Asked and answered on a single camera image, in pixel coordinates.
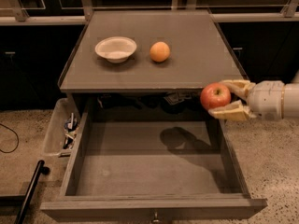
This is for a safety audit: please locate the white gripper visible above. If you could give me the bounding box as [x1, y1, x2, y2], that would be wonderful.
[208, 79, 284, 121]

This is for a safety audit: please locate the open grey top drawer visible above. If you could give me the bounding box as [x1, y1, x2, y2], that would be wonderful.
[41, 100, 267, 223]

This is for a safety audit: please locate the grey cabinet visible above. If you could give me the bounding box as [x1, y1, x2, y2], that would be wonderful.
[57, 9, 250, 123]

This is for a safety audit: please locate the metal railing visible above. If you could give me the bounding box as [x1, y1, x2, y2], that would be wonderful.
[0, 0, 299, 24]

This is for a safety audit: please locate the red apple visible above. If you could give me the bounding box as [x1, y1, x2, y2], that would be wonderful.
[200, 83, 231, 110]

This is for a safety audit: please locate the clutter inside plastic bin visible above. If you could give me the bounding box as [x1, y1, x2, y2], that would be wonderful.
[63, 113, 78, 149]

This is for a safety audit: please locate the black bar handle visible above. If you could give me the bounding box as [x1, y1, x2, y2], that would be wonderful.
[14, 160, 50, 224]

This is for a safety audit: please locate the white bowl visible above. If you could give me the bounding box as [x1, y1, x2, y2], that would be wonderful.
[94, 36, 137, 63]

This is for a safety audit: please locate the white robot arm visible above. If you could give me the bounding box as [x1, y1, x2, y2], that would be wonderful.
[208, 79, 299, 121]

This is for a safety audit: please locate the orange fruit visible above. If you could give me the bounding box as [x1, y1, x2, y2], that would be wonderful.
[149, 42, 170, 63]

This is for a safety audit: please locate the black cable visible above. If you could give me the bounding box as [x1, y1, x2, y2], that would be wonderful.
[0, 122, 20, 154]

